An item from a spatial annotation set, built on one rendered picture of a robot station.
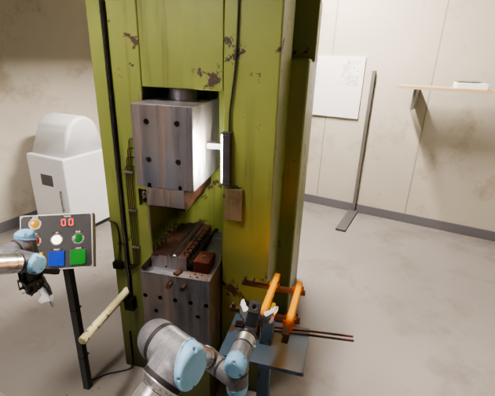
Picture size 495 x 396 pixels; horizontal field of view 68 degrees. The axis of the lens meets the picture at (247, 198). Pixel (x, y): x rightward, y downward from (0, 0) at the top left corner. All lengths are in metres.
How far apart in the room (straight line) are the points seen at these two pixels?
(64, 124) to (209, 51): 2.82
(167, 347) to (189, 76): 1.22
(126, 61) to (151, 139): 0.40
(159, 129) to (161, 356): 1.05
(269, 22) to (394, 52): 3.34
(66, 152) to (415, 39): 4.06
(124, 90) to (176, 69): 0.30
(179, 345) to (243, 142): 1.05
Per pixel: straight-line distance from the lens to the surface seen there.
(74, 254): 2.05
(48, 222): 2.10
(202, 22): 1.79
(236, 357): 1.31
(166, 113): 1.72
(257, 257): 1.98
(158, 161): 1.79
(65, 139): 4.31
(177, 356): 1.02
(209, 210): 2.32
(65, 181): 4.31
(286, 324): 1.59
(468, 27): 4.91
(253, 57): 1.72
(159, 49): 1.86
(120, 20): 1.96
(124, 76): 1.96
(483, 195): 5.14
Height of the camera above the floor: 1.98
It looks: 21 degrees down
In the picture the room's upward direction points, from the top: 2 degrees clockwise
